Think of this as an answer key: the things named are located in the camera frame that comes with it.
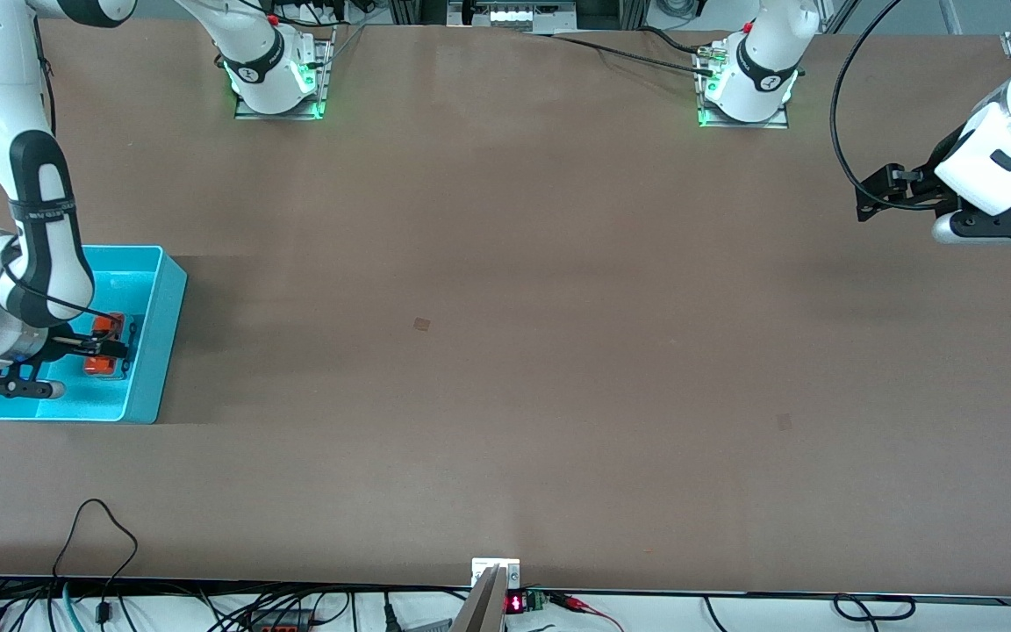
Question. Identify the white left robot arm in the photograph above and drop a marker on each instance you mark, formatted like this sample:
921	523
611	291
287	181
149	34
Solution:
760	70

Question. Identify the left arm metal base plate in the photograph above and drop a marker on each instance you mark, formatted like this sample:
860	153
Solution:
738	125

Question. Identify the blue plastic box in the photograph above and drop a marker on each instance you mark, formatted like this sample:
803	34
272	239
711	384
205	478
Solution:
154	351

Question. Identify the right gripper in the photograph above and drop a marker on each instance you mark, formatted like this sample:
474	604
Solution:
60	343

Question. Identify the white mounting plate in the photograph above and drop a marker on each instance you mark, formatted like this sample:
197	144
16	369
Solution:
481	566

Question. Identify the aluminium frame with white device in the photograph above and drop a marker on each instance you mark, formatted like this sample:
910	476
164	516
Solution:
514	16

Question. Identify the grey camera mount bar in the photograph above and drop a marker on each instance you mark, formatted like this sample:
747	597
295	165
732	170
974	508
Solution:
483	610

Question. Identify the red clip leads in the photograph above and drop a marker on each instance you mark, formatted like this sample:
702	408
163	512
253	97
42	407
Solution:
569	602

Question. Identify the orange toy bus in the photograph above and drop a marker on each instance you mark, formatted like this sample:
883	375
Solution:
104	325

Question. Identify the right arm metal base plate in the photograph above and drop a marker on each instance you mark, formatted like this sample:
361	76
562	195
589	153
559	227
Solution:
326	88

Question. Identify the black power strip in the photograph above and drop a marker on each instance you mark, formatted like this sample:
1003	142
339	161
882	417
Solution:
282	627

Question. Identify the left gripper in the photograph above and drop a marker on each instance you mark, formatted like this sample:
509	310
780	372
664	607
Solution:
935	175

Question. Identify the red digit display module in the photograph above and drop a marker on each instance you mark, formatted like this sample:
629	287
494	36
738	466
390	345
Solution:
516	604

